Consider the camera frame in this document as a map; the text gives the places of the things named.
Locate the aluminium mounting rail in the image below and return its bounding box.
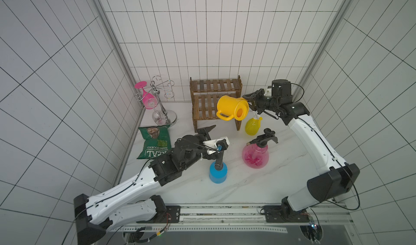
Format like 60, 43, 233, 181
85, 202, 361, 245

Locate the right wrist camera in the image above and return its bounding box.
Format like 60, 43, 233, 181
264, 87, 272, 97

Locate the clear wine glass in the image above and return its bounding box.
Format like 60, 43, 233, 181
152, 109, 166, 126

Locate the yellow trigger spray bottle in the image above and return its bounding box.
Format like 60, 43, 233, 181
245, 112, 262, 136

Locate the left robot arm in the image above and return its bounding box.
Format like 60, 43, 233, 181
74, 126, 230, 245

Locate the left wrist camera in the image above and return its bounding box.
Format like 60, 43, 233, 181
203, 137, 230, 151

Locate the chrome wine glass rack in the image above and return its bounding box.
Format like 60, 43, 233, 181
135, 75, 178, 126

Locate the blue pump spray bottle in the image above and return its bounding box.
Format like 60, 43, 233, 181
209, 151, 228, 184

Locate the pink pump spray bottle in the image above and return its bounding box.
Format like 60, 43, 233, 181
242, 128, 278, 169

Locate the brown wooden slatted shelf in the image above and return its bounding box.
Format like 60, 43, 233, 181
190, 76, 243, 132

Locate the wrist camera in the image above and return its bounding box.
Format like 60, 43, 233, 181
203, 137, 230, 151
264, 87, 272, 97

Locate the green chips bag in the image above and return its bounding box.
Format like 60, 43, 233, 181
137, 126, 172, 160

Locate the yellow plastic watering can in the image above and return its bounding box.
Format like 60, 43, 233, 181
216, 96, 250, 121

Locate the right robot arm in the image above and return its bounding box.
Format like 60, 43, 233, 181
243, 79, 360, 222

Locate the pink wine glass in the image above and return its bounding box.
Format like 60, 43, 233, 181
134, 81, 158, 109

